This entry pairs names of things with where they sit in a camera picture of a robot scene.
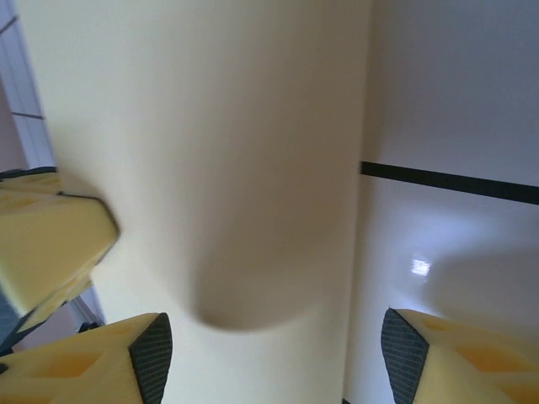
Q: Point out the yellow cloth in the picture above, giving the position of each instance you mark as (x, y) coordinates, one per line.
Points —
(210, 147)

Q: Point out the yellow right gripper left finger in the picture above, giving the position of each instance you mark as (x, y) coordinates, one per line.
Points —
(76, 370)

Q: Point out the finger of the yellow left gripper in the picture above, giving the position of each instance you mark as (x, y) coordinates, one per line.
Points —
(50, 244)
(29, 183)

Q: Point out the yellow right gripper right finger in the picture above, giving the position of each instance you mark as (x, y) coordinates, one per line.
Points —
(471, 366)

